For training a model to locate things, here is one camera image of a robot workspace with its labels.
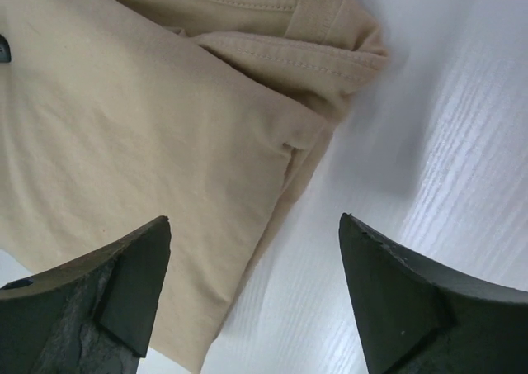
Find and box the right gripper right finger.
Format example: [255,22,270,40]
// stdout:
[339,214,527,373]

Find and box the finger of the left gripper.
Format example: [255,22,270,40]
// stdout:
[0,36,12,64]

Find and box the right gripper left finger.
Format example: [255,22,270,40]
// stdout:
[1,216,171,373]

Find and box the beige t-shirt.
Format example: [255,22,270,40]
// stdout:
[1,0,388,373]

